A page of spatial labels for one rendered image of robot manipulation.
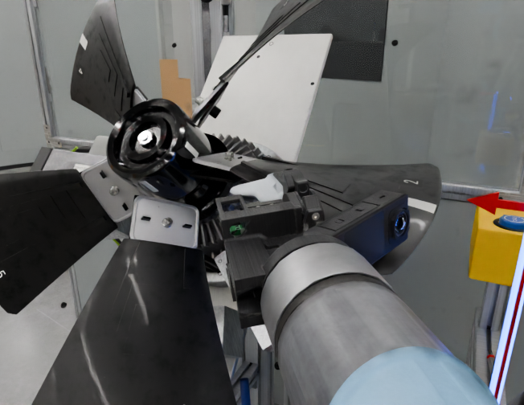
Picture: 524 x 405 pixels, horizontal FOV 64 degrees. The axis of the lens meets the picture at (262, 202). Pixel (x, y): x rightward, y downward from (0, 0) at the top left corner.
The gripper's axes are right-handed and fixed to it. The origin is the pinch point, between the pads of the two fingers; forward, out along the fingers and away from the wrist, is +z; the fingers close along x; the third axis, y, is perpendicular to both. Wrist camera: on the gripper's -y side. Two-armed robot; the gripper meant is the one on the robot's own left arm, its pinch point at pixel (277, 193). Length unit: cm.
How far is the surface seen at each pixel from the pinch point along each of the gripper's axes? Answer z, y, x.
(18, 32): 518, 179, -57
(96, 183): 18.9, 22.6, 0.9
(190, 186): 12.0, 9.4, 1.3
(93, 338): -0.3, 22.5, 13.5
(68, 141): 137, 56, 13
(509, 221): 9.0, -37.1, 13.7
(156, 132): 13.5, 12.5, -6.0
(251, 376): 40, 3, 61
